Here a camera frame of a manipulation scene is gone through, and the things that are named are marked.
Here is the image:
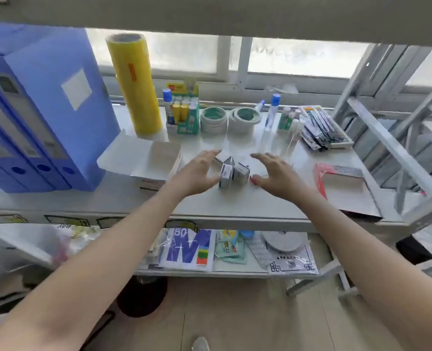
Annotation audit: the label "person's right hand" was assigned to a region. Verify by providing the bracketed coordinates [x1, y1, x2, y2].
[250, 152, 312, 206]

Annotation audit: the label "person's left hand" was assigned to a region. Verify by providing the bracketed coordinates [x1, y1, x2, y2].
[166, 149, 223, 198]

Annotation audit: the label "white paper clip carton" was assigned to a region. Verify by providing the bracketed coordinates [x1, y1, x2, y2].
[97, 129, 183, 193]

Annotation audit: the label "red large cardboard box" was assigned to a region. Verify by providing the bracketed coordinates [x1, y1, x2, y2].
[313, 163, 384, 220]

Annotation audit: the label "person's right forearm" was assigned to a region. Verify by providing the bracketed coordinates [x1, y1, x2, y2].
[292, 186, 432, 351]

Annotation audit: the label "person's left forearm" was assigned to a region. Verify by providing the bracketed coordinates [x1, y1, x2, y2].
[0, 184, 187, 351]

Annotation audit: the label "stack of white tape rolls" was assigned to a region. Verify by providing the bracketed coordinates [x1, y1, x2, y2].
[200, 106, 228, 135]
[227, 107, 262, 135]

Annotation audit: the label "green glue display box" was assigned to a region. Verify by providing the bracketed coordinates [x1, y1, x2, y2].
[163, 80, 201, 136]

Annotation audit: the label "stack of black pen packets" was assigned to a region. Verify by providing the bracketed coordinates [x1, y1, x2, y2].
[300, 107, 348, 152]

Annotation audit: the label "group of white capped glue sticks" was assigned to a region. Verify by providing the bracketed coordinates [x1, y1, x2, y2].
[174, 95, 199, 117]

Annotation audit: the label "white tray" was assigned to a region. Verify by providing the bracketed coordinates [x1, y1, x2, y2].
[298, 104, 355, 150]

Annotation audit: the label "blue white paper pack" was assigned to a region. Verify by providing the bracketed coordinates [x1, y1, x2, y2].
[159, 227, 216, 272]

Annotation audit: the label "white dotted sheet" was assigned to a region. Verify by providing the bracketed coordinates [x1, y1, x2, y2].
[245, 234, 275, 269]

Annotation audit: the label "teal packets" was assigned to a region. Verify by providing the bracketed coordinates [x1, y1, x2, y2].
[215, 230, 255, 265]

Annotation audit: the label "clear bag with patterned paper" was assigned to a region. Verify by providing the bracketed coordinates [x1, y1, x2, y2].
[261, 231, 321, 276]

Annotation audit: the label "stack of clear packets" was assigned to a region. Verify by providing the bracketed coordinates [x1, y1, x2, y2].
[135, 230, 165, 269]

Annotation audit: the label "crumpled clear plastic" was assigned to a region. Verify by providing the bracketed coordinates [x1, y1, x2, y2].
[263, 83, 299, 96]

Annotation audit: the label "yellow film roll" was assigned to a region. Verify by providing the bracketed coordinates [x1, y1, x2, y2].
[105, 32, 164, 137]

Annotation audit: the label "white metal rack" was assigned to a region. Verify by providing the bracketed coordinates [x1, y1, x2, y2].
[331, 43, 432, 234]

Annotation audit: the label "black trash bin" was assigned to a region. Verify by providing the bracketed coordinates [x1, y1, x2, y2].
[116, 275, 168, 318]

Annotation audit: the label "pink plastic bag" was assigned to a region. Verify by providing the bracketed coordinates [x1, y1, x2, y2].
[51, 224, 102, 266]

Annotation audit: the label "grey shelf board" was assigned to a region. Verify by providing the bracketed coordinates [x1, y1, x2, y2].
[0, 0, 432, 48]

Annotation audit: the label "white window frame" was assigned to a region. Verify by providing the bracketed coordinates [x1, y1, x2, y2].
[84, 29, 432, 106]

